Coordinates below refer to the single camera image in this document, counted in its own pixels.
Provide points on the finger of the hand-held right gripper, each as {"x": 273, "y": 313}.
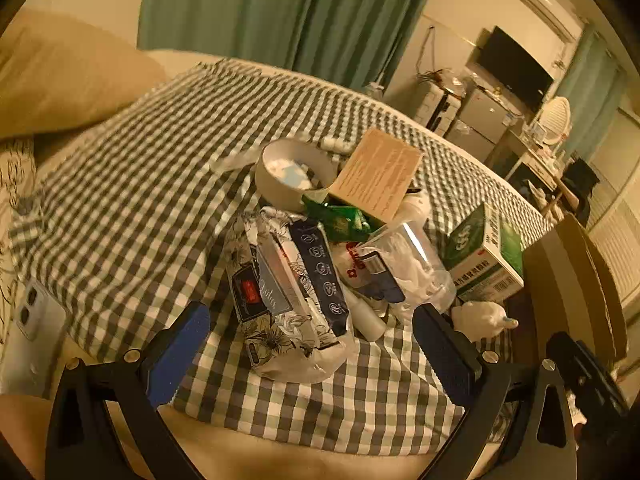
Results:
{"x": 575, "y": 360}

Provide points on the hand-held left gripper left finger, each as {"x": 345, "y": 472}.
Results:
{"x": 182, "y": 355}

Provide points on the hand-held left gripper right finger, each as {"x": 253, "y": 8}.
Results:
{"x": 442, "y": 355}

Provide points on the small white plastic bottle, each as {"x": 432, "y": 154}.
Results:
{"x": 367, "y": 317}

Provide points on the large open cardboard box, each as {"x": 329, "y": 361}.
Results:
{"x": 565, "y": 285}

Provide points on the clear plastic cup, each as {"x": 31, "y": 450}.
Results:
{"x": 415, "y": 265}

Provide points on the floral wet wipes pack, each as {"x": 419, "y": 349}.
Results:
{"x": 272, "y": 320}

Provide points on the green and white medicine box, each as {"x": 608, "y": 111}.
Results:
{"x": 487, "y": 250}

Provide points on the red and white sachet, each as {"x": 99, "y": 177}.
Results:
{"x": 350, "y": 265}

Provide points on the dark blue packet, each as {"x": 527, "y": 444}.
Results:
{"x": 320, "y": 270}

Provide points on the white smartphone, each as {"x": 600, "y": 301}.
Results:
{"x": 32, "y": 330}

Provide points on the green snack packet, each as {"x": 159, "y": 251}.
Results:
{"x": 340, "y": 217}

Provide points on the black chair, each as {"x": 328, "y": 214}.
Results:
{"x": 580, "y": 177}

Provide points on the green checked cloth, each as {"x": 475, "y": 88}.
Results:
{"x": 150, "y": 170}

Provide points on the wooden dressing table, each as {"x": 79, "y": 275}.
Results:
{"x": 537, "y": 170}

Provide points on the brown cardboard packet box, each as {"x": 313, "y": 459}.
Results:
{"x": 377, "y": 170}

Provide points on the white tape roll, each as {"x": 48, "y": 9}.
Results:
{"x": 272, "y": 180}

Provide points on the clear plastic strip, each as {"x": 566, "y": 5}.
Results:
{"x": 235, "y": 161}

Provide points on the round white mirror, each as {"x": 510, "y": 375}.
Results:
{"x": 555, "y": 117}

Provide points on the floral print pillow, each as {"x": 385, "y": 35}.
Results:
{"x": 12, "y": 180}

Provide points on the grey mini fridge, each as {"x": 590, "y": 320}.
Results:
{"x": 482, "y": 112}

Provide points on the pale green window curtain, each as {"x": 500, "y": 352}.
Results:
{"x": 592, "y": 90}

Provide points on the black television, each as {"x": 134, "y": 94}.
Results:
{"x": 515, "y": 67}

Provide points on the beige pillow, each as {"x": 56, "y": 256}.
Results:
{"x": 65, "y": 75}

